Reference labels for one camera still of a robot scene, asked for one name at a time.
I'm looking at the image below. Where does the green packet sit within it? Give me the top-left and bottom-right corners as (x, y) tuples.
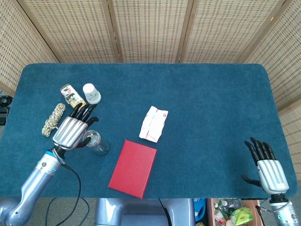
(231, 206), (254, 226)

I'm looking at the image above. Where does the white pink tissue pack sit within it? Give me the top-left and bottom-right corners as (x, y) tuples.
(138, 105), (169, 143)

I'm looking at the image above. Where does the blue plastic object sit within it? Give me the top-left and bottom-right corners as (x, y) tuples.
(193, 198), (207, 224)

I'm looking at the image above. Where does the blue table mat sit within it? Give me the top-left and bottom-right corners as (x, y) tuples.
(0, 63), (298, 199)

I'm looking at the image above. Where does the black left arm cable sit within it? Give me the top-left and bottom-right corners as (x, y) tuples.
(55, 162), (82, 226)

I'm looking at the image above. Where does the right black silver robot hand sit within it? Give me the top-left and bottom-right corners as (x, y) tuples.
(241, 137), (290, 195)

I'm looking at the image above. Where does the black floor cable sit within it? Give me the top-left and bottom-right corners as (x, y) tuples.
(46, 197), (91, 226)

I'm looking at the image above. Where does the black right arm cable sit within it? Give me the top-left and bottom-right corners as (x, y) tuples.
(255, 199), (292, 213)

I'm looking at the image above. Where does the white floral paper cup stack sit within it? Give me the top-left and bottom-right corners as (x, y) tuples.
(82, 83), (102, 105)

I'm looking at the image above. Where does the clear glass jar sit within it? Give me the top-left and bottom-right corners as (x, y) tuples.
(83, 129), (110, 156)

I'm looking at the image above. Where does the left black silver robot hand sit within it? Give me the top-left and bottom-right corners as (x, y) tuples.
(52, 103), (99, 151)

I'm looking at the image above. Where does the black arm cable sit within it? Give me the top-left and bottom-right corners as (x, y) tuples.
(55, 162), (82, 226)
(255, 199), (292, 213)

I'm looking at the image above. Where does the braided rope bundle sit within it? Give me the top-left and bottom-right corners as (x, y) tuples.
(41, 103), (66, 137)

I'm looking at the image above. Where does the cardboard box with trash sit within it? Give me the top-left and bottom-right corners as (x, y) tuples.
(206, 198), (262, 226)

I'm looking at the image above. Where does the woven folding screen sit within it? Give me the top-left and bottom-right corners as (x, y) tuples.
(0, 0), (301, 182)

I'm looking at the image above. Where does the red hardcover book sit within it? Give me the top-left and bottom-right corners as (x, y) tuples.
(108, 139), (158, 200)

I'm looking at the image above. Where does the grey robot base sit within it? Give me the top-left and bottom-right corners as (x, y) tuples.
(94, 198), (196, 226)

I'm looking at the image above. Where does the dark floor device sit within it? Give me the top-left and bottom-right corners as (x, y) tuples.
(0, 95), (13, 126)

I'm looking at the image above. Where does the plastic drink bottle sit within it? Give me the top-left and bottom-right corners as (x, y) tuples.
(60, 84), (87, 108)

